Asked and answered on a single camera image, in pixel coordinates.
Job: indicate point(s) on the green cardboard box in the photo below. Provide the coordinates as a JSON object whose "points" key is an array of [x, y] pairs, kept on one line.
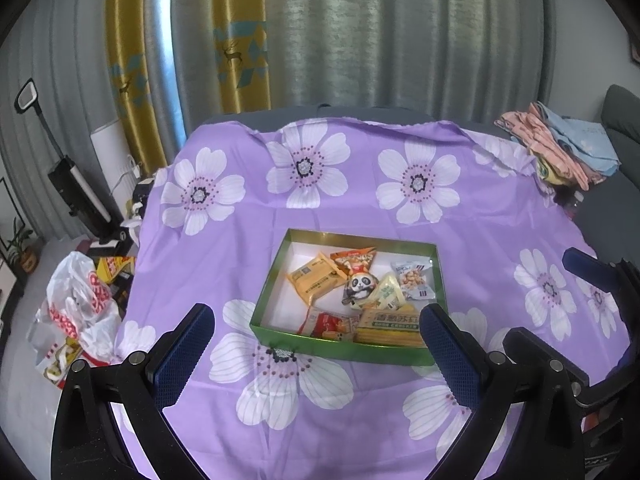
{"points": [[325, 350]]}

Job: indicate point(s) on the grey curtain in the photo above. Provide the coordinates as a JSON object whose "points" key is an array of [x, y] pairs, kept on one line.
{"points": [[375, 35]]}

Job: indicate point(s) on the white red plastic bag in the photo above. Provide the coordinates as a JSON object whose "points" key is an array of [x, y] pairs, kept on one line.
{"points": [[75, 300]]}

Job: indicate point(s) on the pink red-edged snack packet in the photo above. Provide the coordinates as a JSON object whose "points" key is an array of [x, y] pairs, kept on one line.
{"points": [[330, 325]]}

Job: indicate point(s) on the yellow snack bag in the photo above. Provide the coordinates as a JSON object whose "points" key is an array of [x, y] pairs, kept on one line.
{"points": [[112, 266]]}

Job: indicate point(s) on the grey sofa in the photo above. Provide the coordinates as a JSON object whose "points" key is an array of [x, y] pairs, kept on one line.
{"points": [[622, 110]]}

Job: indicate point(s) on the black stick vacuum cleaner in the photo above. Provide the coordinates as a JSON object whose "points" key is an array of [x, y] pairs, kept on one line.
{"points": [[70, 180]]}

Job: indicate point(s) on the yellow cracker packet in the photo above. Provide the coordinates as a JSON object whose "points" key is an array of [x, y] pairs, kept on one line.
{"points": [[387, 325]]}

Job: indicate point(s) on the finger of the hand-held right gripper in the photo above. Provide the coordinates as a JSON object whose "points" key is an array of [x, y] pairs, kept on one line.
{"points": [[590, 266], [540, 347]]}

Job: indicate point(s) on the yellow patterned curtain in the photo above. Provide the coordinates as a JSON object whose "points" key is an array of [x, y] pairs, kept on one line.
{"points": [[235, 20]]}

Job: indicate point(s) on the pale green snack packet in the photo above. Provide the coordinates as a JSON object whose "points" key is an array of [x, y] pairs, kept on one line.
{"points": [[390, 294]]}

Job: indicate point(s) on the panda snack packet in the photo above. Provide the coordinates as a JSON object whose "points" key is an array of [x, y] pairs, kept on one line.
{"points": [[361, 286]]}

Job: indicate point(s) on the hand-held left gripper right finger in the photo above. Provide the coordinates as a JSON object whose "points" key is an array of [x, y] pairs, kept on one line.
{"points": [[450, 360]]}

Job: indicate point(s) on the yellow snack packet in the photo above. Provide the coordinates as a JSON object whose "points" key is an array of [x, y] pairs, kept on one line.
{"points": [[312, 280]]}

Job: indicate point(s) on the pile of folded clothes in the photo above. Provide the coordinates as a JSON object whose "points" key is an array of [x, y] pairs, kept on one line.
{"points": [[550, 135]]}

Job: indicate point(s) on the orange snack packet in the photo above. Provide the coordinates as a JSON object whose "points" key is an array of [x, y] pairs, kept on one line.
{"points": [[356, 260]]}

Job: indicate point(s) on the potted plant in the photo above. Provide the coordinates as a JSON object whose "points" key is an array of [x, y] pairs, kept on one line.
{"points": [[27, 260]]}

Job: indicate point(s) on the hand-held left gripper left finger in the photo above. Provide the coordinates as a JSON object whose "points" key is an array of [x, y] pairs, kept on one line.
{"points": [[185, 355]]}

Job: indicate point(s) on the white floor appliance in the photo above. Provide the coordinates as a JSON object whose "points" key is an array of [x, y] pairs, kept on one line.
{"points": [[107, 160]]}

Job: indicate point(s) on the purple floral cloth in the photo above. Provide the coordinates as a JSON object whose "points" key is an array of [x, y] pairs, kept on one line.
{"points": [[350, 200]]}

